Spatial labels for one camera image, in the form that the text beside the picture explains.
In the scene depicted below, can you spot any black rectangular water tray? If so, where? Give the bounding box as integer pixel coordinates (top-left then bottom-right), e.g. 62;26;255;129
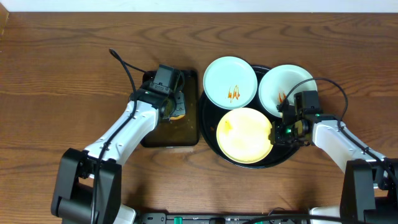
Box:
141;70;199;147

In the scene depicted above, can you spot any light blue plate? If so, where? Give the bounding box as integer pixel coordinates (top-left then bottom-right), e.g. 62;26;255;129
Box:
258;65;313;118
203;56;257;110

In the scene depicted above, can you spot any yellow green scrub sponge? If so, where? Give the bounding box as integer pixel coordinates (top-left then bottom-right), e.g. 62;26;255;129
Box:
170;114;185;121

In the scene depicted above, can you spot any yellow plate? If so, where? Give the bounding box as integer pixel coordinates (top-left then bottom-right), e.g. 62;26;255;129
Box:
216;108;273;164

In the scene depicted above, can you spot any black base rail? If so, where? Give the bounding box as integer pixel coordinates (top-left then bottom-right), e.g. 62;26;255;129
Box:
136;211;312;224

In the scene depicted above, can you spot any round black serving tray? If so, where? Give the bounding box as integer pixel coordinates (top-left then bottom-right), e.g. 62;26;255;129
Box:
198;65;300;169

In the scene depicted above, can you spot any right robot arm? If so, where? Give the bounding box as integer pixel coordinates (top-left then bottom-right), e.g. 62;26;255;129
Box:
269;103;397;223

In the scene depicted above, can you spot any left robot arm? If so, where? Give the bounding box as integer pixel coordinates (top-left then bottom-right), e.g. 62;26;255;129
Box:
50;66;190;223

